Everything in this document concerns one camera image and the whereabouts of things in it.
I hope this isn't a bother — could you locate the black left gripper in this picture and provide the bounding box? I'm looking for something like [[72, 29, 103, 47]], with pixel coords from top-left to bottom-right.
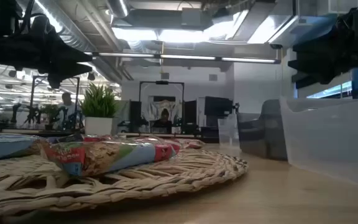
[[0, 17, 94, 90]]

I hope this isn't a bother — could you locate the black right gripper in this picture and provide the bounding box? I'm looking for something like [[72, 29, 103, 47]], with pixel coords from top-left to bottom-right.
[[287, 2, 358, 90]]

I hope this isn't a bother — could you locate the blue red green granola bar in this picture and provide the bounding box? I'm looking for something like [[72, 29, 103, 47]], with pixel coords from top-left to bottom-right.
[[40, 139, 181, 179]]

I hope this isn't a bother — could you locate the person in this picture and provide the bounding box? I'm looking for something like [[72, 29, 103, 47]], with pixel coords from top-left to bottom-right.
[[151, 108, 174, 135], [54, 92, 83, 130]]

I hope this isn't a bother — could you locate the small background potted plant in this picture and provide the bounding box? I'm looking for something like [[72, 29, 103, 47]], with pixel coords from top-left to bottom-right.
[[40, 104, 58, 131]]

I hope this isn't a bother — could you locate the green plant in white pot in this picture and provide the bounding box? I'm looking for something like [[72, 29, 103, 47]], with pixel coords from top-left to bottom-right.
[[78, 82, 121, 136]]

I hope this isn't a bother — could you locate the clear plastic bin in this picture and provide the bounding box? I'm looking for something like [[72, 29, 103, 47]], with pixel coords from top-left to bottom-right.
[[218, 113, 241, 151], [278, 95, 358, 192]]

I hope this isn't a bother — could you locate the black computer monitor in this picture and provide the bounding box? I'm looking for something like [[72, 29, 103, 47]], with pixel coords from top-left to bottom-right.
[[203, 96, 234, 118], [184, 99, 198, 126], [129, 100, 143, 126]]

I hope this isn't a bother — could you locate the dark grey plastic bin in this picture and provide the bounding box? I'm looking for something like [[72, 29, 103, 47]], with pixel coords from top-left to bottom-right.
[[236, 98, 289, 162]]

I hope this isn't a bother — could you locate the white crumpled cloth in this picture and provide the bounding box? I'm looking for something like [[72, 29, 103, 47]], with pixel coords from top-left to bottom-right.
[[144, 98, 183, 124]]

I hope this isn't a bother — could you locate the long white light bar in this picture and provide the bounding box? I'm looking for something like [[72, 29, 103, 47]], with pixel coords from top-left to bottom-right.
[[84, 51, 282, 65]]

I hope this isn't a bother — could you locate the round woven wicker placemat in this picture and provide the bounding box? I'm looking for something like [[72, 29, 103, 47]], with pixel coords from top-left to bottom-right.
[[0, 146, 249, 220]]

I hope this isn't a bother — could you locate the black robot station frame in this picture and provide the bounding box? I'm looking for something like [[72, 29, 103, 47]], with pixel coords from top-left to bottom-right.
[[138, 80, 185, 135], [29, 75, 81, 131]]

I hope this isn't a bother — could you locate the black aluminium table frame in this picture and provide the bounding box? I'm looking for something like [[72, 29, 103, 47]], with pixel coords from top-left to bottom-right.
[[0, 127, 221, 144]]

